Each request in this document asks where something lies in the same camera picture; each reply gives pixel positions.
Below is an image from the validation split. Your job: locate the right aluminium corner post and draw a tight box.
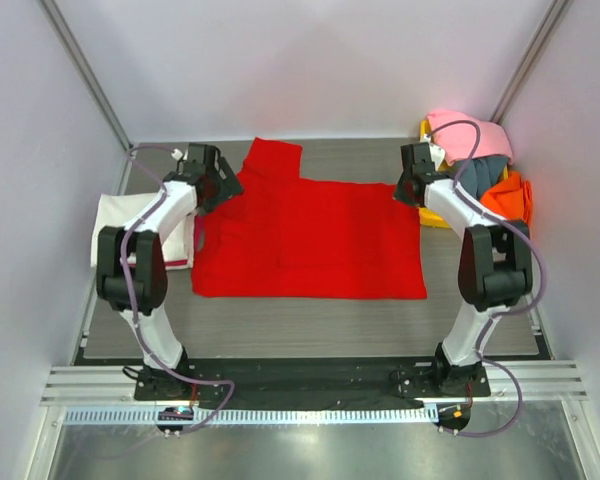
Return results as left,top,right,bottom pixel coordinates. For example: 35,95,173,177
490,0,574,124

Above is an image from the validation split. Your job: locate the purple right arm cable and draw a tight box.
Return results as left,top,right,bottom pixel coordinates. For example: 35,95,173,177
429,119,549,439

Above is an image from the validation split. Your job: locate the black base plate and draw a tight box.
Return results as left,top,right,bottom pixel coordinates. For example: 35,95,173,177
122,357,491,411

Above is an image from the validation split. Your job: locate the slotted white cable duct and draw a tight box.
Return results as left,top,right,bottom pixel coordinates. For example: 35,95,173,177
64,405,438,426

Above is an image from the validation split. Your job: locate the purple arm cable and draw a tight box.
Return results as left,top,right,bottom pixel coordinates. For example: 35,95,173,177
97,143,237,460
429,119,549,439

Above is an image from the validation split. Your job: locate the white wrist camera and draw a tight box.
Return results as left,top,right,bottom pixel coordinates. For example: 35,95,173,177
171,148,188,161
428,142,446,170

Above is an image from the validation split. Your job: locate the pink t shirt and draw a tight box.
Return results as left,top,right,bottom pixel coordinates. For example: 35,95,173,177
426,109,513,165

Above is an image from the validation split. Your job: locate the aluminium front rail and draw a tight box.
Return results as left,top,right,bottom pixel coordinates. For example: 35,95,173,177
41,360,588,406

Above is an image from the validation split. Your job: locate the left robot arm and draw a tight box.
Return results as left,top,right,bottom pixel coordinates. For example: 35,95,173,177
96,143,244,400

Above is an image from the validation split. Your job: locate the folded white t shirt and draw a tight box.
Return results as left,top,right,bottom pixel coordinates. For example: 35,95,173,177
90,193,194,270

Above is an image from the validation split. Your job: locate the yellow plastic bin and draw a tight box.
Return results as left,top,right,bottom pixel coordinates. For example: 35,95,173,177
417,118,510,230

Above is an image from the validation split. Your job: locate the red t shirt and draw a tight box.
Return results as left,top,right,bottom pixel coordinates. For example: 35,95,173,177
191,138,427,300

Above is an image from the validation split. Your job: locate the grey t shirt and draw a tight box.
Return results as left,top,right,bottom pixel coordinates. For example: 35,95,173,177
459,155,509,200

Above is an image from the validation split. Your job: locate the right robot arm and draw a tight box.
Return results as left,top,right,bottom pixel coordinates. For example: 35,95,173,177
392,142,533,399

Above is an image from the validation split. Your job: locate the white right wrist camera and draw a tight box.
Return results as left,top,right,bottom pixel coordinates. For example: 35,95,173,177
428,142,446,170

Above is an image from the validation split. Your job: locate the left aluminium corner post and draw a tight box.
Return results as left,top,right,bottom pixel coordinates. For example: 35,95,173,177
36,0,133,152

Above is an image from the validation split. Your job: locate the orange t shirt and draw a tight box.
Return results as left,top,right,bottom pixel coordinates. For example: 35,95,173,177
480,171,533,225

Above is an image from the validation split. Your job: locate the aluminium corner post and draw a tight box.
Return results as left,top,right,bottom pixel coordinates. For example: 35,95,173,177
36,0,133,152
490,0,574,124

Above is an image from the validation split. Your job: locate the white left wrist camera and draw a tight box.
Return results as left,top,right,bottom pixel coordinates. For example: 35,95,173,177
171,148,188,161

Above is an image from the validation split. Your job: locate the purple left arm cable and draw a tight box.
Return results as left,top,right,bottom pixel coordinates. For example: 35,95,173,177
97,143,237,460

